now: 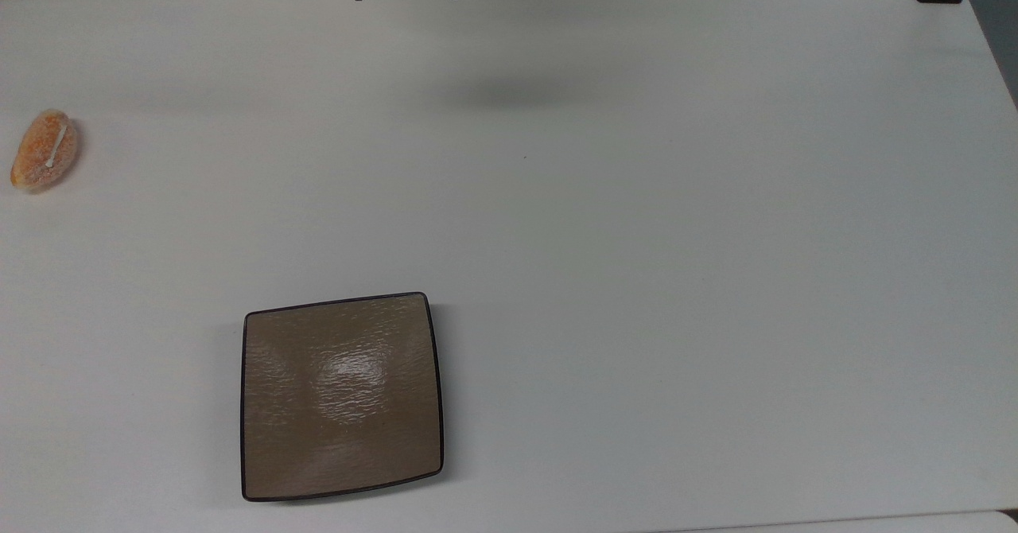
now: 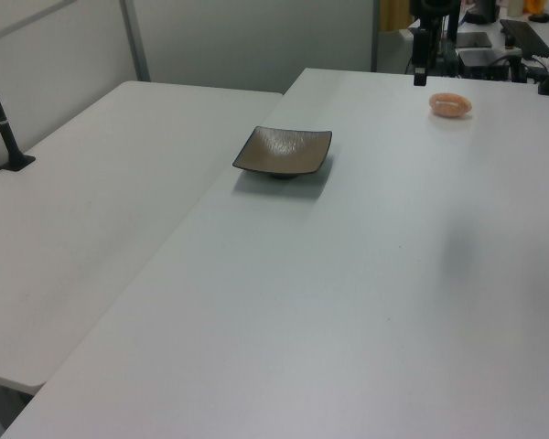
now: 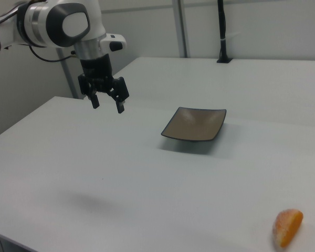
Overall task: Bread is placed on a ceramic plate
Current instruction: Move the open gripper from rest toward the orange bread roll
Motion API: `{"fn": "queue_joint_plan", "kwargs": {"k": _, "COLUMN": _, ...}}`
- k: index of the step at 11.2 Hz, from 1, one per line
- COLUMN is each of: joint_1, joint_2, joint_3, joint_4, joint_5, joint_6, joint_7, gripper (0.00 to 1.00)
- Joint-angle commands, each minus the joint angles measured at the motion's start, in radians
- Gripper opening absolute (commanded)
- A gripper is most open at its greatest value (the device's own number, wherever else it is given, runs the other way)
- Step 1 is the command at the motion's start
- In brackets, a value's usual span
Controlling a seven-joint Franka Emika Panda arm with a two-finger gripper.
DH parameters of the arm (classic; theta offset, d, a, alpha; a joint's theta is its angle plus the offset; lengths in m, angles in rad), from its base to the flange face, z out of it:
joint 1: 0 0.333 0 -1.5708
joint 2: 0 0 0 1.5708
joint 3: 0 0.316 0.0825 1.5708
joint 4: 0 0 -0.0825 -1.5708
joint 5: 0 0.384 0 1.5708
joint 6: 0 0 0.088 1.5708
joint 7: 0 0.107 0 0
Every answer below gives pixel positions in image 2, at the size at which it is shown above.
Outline black camera stand with cable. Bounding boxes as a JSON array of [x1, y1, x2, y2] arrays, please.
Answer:
[[0, 48, 37, 173]]

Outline dark flat tray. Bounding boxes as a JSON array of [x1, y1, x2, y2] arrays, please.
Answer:
[[457, 48, 510, 70], [456, 31, 493, 49]]

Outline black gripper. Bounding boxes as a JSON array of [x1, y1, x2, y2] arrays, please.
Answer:
[[413, 27, 429, 87]]

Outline orange bread roll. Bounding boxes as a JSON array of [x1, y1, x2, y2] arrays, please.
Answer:
[[428, 91, 474, 119]]

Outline black keyboard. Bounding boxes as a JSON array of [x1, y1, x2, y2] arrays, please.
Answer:
[[499, 18, 549, 59]]

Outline yellow board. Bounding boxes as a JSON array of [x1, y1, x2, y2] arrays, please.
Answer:
[[378, 0, 415, 33]]

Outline square brown ceramic plate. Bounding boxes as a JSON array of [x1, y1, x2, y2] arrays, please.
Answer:
[[231, 125, 334, 180]]

